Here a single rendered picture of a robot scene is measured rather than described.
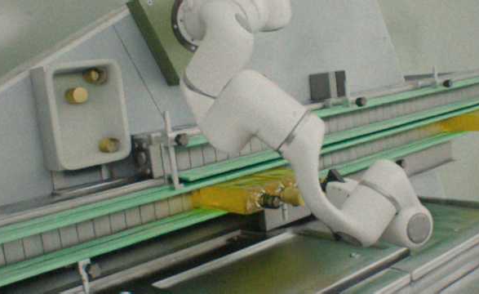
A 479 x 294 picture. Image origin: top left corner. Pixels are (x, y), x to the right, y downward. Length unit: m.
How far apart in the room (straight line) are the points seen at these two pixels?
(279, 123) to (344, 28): 1.14
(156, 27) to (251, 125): 0.59
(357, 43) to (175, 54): 0.79
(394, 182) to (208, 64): 0.36
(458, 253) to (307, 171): 0.49
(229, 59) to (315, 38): 0.94
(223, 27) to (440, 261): 0.63
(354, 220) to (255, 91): 0.25
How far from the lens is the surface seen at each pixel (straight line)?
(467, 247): 1.34
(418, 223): 0.99
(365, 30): 2.11
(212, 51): 0.99
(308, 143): 0.91
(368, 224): 0.92
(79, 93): 1.33
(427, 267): 1.21
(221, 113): 0.94
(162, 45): 1.45
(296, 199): 1.24
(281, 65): 1.79
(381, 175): 0.95
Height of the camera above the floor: 2.01
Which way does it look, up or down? 49 degrees down
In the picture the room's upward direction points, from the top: 92 degrees clockwise
